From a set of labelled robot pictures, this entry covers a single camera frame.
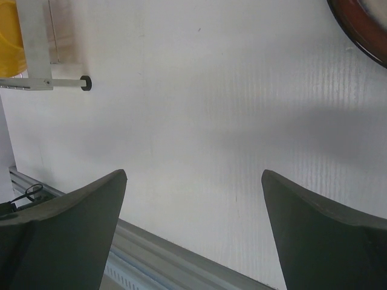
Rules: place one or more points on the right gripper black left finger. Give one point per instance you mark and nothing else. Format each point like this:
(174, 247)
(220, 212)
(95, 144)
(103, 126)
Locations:
(62, 243)

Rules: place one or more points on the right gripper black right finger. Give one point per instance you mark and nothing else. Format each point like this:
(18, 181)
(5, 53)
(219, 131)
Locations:
(321, 243)

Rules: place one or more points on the cream plate with red rim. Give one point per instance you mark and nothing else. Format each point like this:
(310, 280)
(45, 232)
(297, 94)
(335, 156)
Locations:
(362, 27)

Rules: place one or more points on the steel two-tier dish rack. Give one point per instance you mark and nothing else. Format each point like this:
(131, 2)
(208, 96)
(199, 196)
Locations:
(37, 54)

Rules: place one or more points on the yellow orange bowl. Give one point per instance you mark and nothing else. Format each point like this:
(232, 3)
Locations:
(13, 61)

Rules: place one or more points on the white slotted cable duct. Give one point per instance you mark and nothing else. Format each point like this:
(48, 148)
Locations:
(127, 278)

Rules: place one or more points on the aluminium mounting rail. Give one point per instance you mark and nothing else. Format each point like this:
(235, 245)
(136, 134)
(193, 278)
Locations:
(164, 264)

